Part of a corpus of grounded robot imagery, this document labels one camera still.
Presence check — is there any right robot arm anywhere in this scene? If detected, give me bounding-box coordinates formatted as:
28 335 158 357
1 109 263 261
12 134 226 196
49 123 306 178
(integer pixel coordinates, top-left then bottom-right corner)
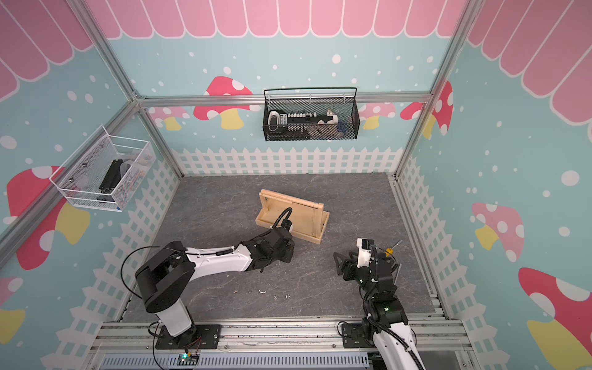
334 238 425 369

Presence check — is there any green lit circuit board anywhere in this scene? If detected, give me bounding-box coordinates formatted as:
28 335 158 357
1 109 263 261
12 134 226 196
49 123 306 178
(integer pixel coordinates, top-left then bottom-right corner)
177 352 200 366

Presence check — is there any yellow handled screwdriver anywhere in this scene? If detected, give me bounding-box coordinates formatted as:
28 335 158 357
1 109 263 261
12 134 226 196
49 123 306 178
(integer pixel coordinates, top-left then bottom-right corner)
384 240 402 257

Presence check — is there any wooden jewelry display stand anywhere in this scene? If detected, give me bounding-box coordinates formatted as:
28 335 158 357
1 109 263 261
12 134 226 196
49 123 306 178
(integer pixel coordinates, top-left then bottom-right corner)
255 190 330 245

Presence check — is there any white wire mesh basket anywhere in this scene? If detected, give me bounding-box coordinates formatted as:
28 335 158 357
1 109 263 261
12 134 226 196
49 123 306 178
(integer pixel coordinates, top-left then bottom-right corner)
49 126 157 212

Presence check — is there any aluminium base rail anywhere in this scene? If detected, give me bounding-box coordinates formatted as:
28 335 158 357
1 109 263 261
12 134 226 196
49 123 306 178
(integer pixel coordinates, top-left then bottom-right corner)
82 316 473 370

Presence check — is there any black box in white basket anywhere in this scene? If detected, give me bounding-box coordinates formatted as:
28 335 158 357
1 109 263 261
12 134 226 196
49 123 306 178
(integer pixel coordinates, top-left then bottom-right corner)
99 160 123 194

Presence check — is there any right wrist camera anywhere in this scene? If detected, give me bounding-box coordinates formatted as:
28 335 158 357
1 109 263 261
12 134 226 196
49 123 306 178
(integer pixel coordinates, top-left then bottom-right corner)
356 238 376 268

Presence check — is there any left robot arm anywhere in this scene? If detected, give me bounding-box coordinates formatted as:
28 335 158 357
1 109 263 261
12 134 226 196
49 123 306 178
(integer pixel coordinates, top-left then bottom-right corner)
120 208 294 351

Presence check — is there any black wire mesh basket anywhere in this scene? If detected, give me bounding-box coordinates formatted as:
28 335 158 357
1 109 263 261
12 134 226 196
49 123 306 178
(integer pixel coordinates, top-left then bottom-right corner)
262 87 360 141

